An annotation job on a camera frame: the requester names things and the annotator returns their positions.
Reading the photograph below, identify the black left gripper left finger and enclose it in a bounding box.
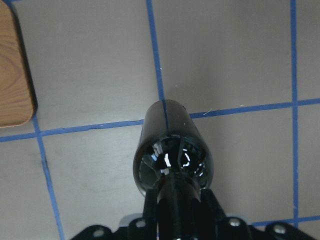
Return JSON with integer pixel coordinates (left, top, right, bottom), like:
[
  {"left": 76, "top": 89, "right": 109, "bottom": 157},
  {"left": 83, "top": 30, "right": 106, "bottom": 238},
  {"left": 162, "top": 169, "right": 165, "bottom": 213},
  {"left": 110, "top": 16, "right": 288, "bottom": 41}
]
[{"left": 142, "top": 189, "right": 158, "bottom": 222}]

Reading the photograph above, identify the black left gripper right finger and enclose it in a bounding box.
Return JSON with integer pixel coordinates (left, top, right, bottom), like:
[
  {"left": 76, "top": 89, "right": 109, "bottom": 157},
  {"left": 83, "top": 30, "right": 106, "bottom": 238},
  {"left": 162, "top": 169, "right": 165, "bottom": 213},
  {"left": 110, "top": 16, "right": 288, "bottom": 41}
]
[{"left": 200, "top": 189, "right": 225, "bottom": 223}]

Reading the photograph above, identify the dark glass wine bottle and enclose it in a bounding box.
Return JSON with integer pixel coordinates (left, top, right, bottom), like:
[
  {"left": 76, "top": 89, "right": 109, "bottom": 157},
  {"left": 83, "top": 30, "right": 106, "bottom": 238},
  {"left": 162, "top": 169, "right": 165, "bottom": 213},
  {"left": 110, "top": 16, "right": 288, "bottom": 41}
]
[{"left": 132, "top": 99, "right": 215, "bottom": 240}]

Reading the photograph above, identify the wooden tray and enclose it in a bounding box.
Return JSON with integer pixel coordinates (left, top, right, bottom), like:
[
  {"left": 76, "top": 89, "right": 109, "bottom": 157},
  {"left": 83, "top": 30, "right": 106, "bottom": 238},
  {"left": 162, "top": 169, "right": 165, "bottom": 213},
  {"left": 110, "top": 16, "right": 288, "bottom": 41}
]
[{"left": 0, "top": 0, "right": 38, "bottom": 128}]

